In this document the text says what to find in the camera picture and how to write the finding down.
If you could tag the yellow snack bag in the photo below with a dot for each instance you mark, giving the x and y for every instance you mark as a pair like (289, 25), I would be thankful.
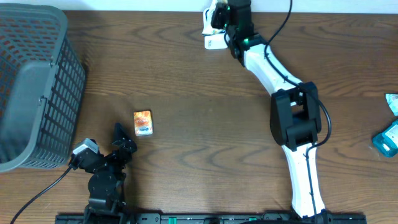
(208, 29)

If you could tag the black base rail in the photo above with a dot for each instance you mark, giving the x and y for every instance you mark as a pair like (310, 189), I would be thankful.
(155, 218)

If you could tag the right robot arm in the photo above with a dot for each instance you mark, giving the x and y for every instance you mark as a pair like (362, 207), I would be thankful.
(295, 120)

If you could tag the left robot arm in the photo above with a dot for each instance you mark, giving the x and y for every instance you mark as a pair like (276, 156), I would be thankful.
(106, 186)

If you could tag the small orange box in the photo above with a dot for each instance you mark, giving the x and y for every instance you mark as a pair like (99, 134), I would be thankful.
(143, 125)

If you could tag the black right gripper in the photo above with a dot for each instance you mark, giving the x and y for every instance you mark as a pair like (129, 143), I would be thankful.
(219, 9)

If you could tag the teal mouthwash bottle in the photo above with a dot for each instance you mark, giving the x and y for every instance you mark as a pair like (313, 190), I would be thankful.
(386, 141)

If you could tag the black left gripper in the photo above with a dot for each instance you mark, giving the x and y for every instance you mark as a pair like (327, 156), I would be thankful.
(129, 145)

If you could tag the white teal tissue pack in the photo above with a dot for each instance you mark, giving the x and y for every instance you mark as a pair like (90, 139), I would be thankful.
(392, 101)

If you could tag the grey plastic mesh basket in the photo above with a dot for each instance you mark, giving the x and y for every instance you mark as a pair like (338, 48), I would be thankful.
(42, 87)

